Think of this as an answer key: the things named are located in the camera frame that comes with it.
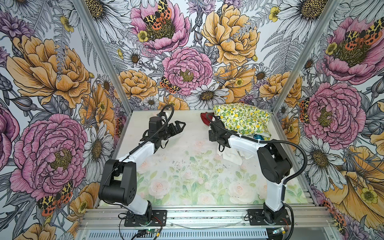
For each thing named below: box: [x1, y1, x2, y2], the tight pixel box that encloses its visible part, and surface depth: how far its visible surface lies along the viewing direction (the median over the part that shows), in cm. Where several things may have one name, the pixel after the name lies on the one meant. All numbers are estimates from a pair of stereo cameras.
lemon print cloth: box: [213, 102, 272, 141], surface depth 103 cm
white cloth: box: [221, 148, 255, 166], surface depth 96 cm
